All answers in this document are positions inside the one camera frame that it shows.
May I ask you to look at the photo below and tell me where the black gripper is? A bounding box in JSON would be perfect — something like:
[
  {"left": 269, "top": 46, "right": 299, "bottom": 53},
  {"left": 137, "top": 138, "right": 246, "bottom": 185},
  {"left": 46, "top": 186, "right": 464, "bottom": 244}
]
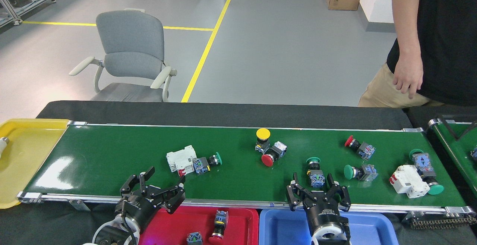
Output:
[
  {"left": 115, "top": 166, "right": 186, "bottom": 229},
  {"left": 286, "top": 173, "right": 351, "bottom": 236}
]

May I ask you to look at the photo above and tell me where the green push button switch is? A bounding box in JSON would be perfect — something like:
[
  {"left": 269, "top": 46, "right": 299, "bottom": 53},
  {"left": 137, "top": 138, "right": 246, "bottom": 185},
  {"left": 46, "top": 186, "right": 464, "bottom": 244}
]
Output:
[
  {"left": 306, "top": 157, "right": 326, "bottom": 189},
  {"left": 193, "top": 152, "right": 223, "bottom": 176},
  {"left": 409, "top": 149, "right": 437, "bottom": 178}
]

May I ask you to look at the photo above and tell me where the red button switch yellow band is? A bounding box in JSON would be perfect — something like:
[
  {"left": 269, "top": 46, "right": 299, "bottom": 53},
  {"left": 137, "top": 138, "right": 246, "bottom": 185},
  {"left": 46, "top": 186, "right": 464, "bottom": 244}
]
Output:
[{"left": 209, "top": 210, "right": 229, "bottom": 245}]

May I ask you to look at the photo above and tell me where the white circuit breaker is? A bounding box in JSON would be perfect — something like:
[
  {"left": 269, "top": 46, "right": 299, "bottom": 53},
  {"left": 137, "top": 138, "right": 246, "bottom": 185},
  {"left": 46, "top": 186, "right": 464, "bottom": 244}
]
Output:
[
  {"left": 389, "top": 164, "right": 430, "bottom": 199},
  {"left": 166, "top": 145, "right": 198, "bottom": 177}
]

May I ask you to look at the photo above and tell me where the long green conveyor belt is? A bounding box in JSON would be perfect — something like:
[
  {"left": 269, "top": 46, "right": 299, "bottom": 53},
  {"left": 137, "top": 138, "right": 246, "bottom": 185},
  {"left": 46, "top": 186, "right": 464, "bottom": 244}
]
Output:
[{"left": 17, "top": 120, "right": 477, "bottom": 219}]

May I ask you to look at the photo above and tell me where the yellow plastic tray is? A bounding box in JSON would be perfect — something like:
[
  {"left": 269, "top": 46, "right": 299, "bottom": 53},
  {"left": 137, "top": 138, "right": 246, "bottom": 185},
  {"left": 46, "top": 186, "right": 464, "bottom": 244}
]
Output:
[{"left": 0, "top": 118, "right": 70, "bottom": 209}]

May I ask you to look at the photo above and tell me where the green infeed conveyor belt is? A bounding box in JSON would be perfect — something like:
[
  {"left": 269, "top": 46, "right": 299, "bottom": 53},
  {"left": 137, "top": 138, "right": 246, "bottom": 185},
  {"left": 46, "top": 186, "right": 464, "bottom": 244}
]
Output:
[{"left": 428, "top": 115, "right": 477, "bottom": 197}]

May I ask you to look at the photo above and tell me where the person's right hand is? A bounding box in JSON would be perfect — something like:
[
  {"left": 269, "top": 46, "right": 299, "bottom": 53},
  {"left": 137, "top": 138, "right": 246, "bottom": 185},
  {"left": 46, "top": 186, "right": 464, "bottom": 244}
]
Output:
[{"left": 393, "top": 53, "right": 424, "bottom": 99}]

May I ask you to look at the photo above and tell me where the blue plastic bin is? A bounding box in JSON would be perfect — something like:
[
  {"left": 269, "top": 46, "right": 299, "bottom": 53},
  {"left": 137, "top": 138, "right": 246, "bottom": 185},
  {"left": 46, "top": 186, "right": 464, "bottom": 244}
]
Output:
[{"left": 259, "top": 208, "right": 399, "bottom": 245}]

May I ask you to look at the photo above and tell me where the red plastic bin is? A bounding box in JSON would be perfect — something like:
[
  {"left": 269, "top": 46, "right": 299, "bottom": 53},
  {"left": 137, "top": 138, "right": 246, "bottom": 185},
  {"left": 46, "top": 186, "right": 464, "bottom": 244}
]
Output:
[{"left": 138, "top": 207, "right": 259, "bottom": 245}]

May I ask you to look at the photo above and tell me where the grey office chair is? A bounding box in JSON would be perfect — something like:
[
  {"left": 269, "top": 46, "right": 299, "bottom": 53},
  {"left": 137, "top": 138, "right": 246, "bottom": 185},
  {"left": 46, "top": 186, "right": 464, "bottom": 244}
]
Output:
[{"left": 69, "top": 8, "right": 177, "bottom": 103}]

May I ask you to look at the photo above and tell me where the person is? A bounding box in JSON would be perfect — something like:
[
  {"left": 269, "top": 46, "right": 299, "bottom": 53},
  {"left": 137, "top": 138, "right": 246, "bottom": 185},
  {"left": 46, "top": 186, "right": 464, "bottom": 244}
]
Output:
[{"left": 358, "top": 0, "right": 477, "bottom": 107}]

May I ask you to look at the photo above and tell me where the green mushroom button switch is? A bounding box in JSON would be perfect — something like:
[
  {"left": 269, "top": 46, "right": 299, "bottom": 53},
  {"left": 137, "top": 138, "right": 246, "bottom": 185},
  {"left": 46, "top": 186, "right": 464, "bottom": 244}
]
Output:
[
  {"left": 343, "top": 164, "right": 378, "bottom": 182},
  {"left": 424, "top": 176, "right": 445, "bottom": 196}
]

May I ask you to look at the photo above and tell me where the conveyor drive chain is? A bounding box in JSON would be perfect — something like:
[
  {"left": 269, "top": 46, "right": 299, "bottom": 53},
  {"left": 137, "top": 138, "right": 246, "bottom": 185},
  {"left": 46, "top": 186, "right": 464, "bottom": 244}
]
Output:
[{"left": 410, "top": 215, "right": 477, "bottom": 229}]

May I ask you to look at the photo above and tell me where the metal frame shelf rack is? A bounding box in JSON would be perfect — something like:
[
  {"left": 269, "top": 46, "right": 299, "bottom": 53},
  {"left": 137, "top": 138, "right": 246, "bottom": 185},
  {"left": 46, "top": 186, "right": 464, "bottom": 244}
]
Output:
[{"left": 0, "top": 0, "right": 56, "bottom": 27}]

